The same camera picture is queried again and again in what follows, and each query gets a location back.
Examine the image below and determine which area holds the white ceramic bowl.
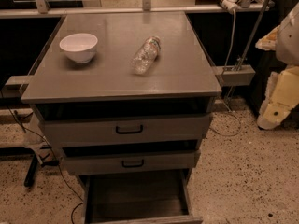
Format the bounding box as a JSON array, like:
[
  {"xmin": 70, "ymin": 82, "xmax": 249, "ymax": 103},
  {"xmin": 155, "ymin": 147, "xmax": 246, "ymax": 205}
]
[{"xmin": 59, "ymin": 33, "xmax": 98, "ymax": 63}]

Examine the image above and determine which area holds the black metal stand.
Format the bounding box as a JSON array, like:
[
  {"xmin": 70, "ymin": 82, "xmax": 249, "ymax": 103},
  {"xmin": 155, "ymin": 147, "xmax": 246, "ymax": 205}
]
[{"xmin": 24, "ymin": 154, "xmax": 59, "ymax": 188}]

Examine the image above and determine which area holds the grey top drawer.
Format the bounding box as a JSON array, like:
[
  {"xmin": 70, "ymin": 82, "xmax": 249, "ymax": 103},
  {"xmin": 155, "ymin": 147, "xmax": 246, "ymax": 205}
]
[{"xmin": 40, "ymin": 114, "xmax": 211, "ymax": 147}]

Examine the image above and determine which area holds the grey middle drawer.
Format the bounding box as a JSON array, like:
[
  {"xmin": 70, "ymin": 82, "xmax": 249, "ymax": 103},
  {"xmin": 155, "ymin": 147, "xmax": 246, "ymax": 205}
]
[{"xmin": 63, "ymin": 151, "xmax": 200, "ymax": 175}]

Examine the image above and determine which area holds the clear plastic bottle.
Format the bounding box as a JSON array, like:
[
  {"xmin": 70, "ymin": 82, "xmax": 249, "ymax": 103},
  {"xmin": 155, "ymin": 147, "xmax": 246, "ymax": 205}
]
[{"xmin": 131, "ymin": 35, "xmax": 161, "ymax": 76}]

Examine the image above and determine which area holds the grey bottom drawer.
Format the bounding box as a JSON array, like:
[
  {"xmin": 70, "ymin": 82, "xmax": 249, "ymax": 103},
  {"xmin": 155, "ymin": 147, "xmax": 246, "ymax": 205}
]
[{"xmin": 82, "ymin": 170, "xmax": 203, "ymax": 224}]

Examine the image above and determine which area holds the grey drawer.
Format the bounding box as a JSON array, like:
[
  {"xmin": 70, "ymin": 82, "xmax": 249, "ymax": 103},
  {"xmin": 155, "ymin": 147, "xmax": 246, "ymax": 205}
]
[
  {"xmin": 40, "ymin": 114, "xmax": 211, "ymax": 147},
  {"xmin": 82, "ymin": 170, "xmax": 203, "ymax": 224},
  {"xmin": 63, "ymin": 151, "xmax": 200, "ymax": 175}
]

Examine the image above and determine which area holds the grey drawer cabinet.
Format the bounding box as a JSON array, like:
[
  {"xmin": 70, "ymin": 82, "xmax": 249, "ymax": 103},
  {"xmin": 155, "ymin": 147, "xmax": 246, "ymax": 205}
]
[{"xmin": 20, "ymin": 11, "xmax": 222, "ymax": 224}]

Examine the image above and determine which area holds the metal diagonal rod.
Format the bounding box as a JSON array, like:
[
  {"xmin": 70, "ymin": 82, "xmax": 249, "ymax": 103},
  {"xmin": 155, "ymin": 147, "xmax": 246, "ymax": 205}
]
[{"xmin": 224, "ymin": 0, "xmax": 270, "ymax": 105}]

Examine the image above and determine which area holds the white cable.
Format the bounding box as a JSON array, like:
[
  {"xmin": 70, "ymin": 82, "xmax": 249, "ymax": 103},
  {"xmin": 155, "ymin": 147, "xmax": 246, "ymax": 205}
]
[{"xmin": 208, "ymin": 8, "xmax": 243, "ymax": 138}]

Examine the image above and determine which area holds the black floor cable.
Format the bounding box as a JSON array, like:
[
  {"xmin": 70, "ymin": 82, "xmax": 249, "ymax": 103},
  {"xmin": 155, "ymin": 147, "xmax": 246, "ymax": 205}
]
[{"xmin": 0, "ymin": 91, "xmax": 85, "ymax": 224}]

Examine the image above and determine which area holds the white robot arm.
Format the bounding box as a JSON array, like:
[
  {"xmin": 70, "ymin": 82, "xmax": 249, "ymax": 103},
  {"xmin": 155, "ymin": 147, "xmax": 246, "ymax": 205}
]
[{"xmin": 255, "ymin": 3, "xmax": 299, "ymax": 130}]

